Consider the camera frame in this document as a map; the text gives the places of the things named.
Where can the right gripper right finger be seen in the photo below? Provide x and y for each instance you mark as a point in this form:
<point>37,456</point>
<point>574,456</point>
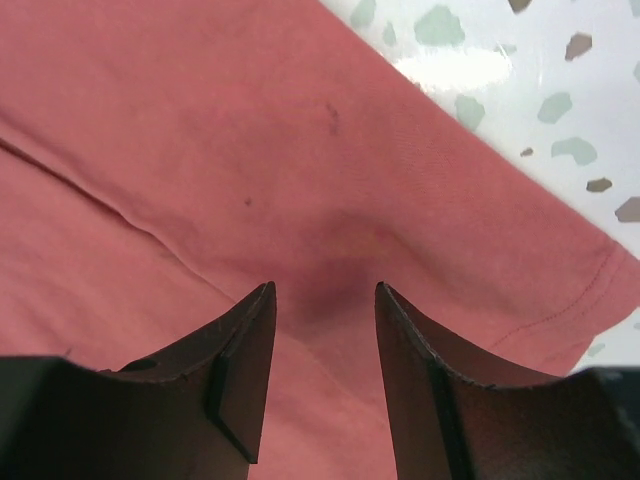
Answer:
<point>457,411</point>

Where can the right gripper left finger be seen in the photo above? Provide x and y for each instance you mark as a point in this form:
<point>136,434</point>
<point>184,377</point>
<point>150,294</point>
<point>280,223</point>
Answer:
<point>195,409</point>

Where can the salmon pink t shirt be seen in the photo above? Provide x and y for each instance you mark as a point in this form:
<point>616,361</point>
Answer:
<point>160,159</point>

